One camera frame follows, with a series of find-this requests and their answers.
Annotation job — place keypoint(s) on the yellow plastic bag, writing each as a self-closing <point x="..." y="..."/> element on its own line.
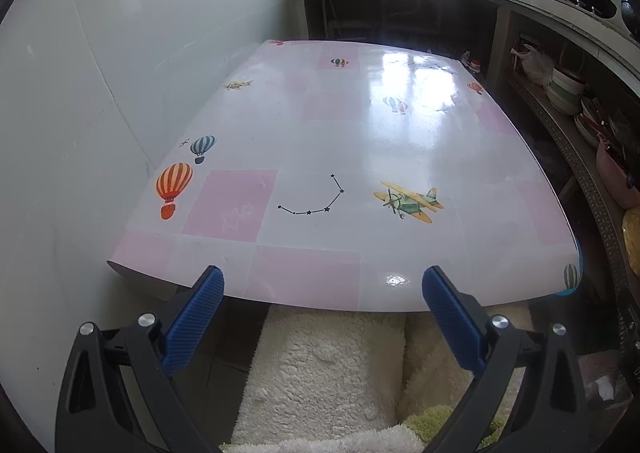
<point x="632" y="243"/>

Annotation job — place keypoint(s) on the cooking oil bottle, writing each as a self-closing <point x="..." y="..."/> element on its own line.
<point x="472" y="65"/>

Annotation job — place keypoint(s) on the pink printed table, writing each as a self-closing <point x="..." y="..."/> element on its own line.
<point x="340" y="143"/>

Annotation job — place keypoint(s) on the white plastic bag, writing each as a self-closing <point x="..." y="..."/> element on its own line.
<point x="537" y="65"/>

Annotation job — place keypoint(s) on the green fluffy mat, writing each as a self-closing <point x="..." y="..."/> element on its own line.
<point x="435" y="425"/>

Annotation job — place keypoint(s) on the teal plastic basket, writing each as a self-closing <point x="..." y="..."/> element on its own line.
<point x="566" y="292"/>

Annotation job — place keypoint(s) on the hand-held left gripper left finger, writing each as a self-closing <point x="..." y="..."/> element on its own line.
<point x="195" y="318"/>

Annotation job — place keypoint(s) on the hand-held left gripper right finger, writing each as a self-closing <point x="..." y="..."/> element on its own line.
<point x="450" y="318"/>

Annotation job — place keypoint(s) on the pink plastic basin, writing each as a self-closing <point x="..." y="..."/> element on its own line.
<point x="617" y="178"/>

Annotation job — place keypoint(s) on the white fluffy cushion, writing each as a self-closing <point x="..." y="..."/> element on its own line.
<point x="325" y="373"/>

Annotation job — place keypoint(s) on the stack of white plates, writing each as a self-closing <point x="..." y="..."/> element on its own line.
<point x="592" y="123"/>

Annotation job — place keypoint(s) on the stack of white green bowls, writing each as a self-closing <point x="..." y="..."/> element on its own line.
<point x="565" y="90"/>

